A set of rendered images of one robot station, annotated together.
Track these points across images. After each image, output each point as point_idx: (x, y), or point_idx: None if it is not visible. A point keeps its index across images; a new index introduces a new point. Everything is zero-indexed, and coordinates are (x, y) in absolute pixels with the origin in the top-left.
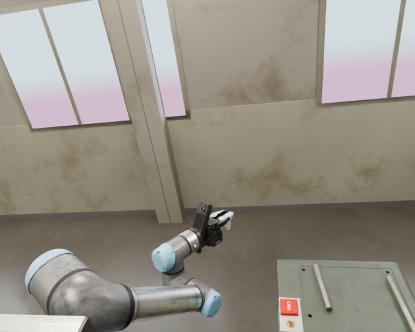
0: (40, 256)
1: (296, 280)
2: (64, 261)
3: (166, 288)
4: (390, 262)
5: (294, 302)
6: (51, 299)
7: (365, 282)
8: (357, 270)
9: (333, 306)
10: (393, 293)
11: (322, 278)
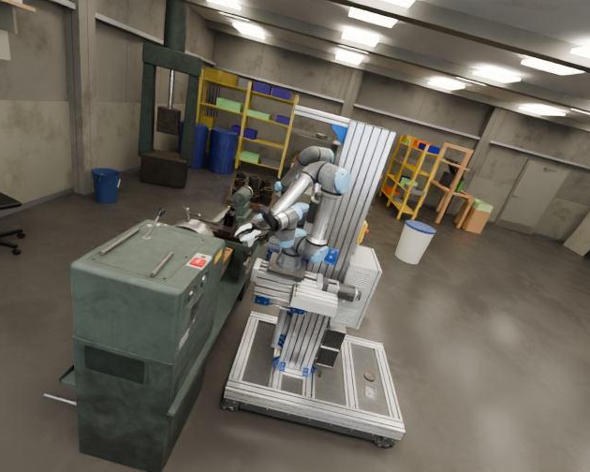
0: (346, 169)
1: (178, 273)
2: (332, 166)
3: (287, 192)
4: (78, 262)
5: (192, 261)
6: None
7: (122, 258)
8: (117, 266)
9: (165, 256)
10: (113, 246)
11: (157, 264)
